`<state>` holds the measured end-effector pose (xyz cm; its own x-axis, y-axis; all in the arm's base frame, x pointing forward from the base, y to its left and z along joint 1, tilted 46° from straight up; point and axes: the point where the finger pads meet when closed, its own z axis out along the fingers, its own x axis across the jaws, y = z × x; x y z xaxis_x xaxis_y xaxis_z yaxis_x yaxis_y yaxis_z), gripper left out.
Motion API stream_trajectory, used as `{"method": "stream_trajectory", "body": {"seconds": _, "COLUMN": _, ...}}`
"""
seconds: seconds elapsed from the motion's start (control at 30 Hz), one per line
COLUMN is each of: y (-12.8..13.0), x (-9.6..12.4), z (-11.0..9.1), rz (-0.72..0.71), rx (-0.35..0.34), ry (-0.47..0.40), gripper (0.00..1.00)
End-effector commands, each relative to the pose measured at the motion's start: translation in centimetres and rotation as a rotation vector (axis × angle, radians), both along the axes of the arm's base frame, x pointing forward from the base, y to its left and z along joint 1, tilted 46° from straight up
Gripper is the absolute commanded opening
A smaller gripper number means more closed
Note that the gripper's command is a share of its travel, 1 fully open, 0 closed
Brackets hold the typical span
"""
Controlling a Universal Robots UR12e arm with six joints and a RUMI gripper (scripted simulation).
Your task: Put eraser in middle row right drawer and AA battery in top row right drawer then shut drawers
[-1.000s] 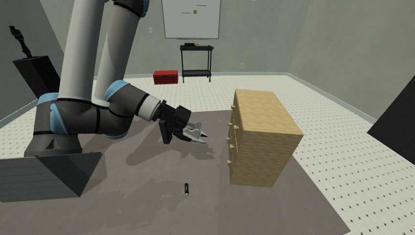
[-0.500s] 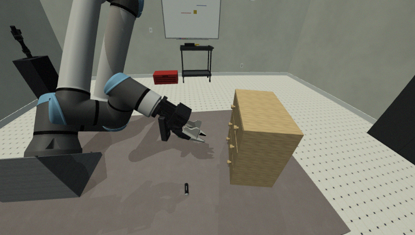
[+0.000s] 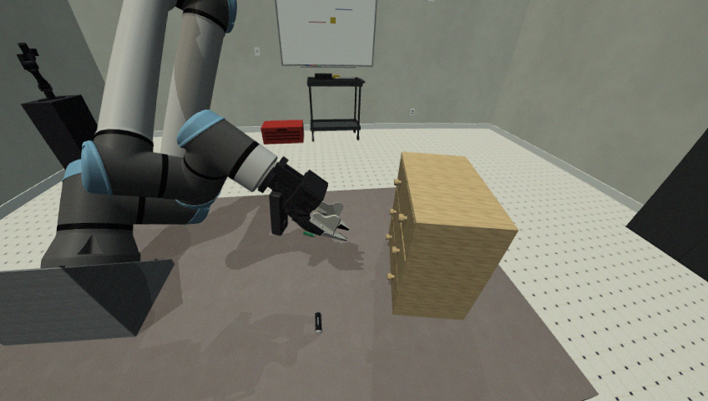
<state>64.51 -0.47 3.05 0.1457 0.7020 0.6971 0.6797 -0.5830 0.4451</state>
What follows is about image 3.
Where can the wooden drawer front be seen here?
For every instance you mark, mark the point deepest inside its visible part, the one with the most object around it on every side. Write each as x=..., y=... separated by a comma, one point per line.
x=391, y=237
x=407, y=220
x=393, y=276
x=400, y=256
x=401, y=183
x=395, y=211

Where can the wooden chest of drawers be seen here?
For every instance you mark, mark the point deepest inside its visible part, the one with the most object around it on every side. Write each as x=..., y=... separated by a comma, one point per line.
x=461, y=234

